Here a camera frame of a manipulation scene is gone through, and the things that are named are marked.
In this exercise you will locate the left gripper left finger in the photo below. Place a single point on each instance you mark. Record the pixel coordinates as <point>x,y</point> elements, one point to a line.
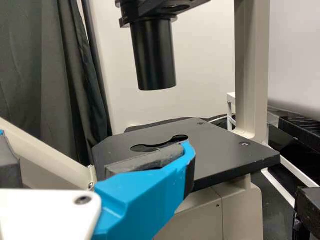
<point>8,165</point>

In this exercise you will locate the black platform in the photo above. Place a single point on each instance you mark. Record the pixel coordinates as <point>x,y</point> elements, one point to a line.
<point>305,130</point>
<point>310,212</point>

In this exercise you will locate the cream microscope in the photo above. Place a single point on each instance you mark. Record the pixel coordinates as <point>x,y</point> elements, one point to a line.
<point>225,147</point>

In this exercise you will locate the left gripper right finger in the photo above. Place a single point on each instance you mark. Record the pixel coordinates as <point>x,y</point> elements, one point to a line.
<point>140,200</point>

